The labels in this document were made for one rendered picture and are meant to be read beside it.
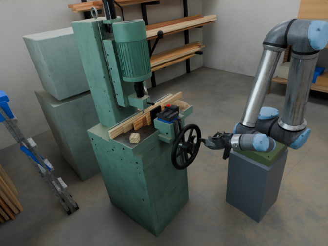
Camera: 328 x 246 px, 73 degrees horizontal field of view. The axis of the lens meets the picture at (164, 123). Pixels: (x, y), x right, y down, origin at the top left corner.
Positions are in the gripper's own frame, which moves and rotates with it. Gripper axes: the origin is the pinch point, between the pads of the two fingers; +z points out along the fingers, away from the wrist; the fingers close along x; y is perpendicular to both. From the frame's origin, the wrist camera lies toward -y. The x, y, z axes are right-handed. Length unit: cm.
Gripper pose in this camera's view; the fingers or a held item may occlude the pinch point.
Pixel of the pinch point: (206, 144)
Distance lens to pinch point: 140.7
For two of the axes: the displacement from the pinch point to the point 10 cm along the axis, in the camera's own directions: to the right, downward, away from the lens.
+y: -3.6, -8.9, -2.8
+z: -6.8, 0.5, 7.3
